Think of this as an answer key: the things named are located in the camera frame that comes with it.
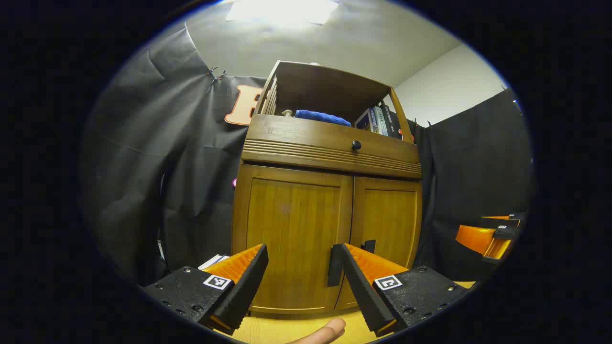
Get black upright book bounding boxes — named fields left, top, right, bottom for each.
left=382, top=104, right=404, bottom=140

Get wooden cabinet door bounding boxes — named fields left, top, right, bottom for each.
left=233, top=165, right=354, bottom=316
left=335, top=176, right=423, bottom=311

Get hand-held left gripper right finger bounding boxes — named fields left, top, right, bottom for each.
left=340, top=243, right=471, bottom=337

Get folded blue towel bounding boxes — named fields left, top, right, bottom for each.
left=295, top=109, right=352, bottom=127

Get ceiling light panel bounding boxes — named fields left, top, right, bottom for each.
left=226, top=0, right=340, bottom=25

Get grey upright book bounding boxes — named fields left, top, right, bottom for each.
left=373, top=106, right=389, bottom=137

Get blue upright book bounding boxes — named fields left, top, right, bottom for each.
left=355, top=108, right=378, bottom=133

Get wooden cabinet drawer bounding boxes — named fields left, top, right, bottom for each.
left=242, top=114, right=422, bottom=180

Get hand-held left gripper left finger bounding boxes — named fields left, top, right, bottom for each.
left=142, top=244, right=269, bottom=336

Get wooden shoe cabinet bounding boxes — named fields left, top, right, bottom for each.
left=232, top=60, right=424, bottom=320

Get black backdrop cloth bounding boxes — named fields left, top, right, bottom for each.
left=79, top=21, right=534, bottom=287

